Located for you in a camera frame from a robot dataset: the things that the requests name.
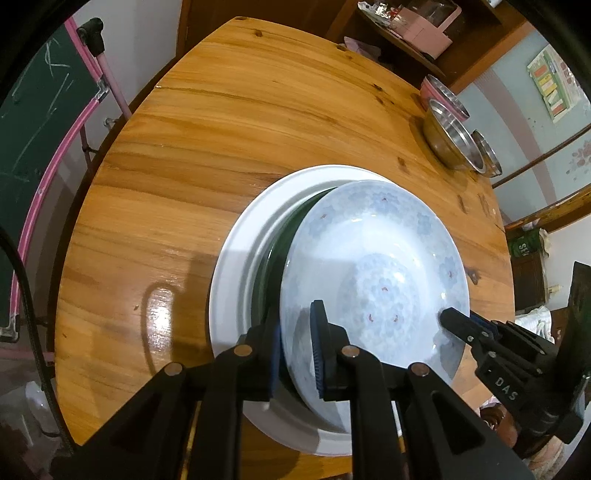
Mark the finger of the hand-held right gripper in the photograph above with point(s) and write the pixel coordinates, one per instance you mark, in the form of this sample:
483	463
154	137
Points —
487	326
461	325

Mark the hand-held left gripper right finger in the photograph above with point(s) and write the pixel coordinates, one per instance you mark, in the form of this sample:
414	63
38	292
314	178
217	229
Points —
318	350

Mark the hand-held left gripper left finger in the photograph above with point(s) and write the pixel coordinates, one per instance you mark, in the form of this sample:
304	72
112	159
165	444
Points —
274	355

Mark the green plate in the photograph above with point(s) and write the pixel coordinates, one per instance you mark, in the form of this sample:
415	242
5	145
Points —
272	277

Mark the large white plate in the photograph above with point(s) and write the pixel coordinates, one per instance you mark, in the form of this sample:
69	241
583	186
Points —
235	286

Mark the blue floral white plate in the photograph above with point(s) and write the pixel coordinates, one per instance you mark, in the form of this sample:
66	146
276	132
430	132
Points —
383	240

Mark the small steel bowl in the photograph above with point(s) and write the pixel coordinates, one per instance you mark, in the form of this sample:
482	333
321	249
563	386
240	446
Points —
490	157

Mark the large steel bowl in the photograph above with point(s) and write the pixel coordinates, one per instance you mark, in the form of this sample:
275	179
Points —
445	138

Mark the pink steel-lined bowl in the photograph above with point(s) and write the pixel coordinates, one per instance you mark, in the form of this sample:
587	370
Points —
431	90

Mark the white checked printed blanket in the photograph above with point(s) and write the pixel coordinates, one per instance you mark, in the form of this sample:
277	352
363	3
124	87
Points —
535	321

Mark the dark wooden chair knob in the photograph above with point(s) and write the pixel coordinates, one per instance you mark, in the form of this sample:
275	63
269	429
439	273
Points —
496	417

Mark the green printed cloth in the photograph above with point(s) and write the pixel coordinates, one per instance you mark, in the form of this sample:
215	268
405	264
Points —
528	242

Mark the pale sliding door wardrobe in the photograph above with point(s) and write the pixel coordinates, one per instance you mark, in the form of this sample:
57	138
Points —
517	138

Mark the wooden corner shelf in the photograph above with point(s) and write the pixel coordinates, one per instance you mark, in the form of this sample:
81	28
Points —
489	41

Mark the pink basket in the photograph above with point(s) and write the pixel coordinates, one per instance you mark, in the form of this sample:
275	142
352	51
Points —
425	39

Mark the folded pink cloth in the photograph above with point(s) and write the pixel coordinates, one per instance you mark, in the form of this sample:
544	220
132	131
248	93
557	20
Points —
362	48

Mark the foil packets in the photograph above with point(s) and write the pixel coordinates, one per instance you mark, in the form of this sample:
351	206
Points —
381	11

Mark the wall poster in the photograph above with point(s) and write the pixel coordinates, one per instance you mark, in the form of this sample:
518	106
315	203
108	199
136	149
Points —
556	83

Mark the green chalkboard with pink frame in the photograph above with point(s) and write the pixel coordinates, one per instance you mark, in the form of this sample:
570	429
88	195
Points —
32	115

